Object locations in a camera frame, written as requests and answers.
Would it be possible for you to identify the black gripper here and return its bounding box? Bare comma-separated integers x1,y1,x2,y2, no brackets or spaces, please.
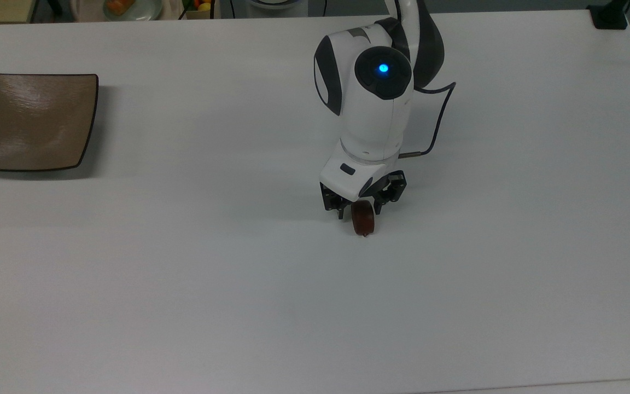
320,170,407,221

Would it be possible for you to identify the pale bowl with orange food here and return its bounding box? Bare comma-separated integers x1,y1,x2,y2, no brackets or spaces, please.
102,0,163,22

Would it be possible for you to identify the black clamp mount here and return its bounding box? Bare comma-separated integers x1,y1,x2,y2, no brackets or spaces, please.
587,0,630,31

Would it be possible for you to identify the box with toy fruits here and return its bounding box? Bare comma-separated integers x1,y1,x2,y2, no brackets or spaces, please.
180,0,218,20

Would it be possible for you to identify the small round brown food item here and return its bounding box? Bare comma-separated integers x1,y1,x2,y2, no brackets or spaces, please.
352,199,376,237

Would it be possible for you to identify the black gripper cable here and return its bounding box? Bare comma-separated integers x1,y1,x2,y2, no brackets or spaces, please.
397,82,457,160

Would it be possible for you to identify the square brown ceramic plate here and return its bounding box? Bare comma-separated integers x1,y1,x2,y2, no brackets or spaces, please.
0,73,100,172

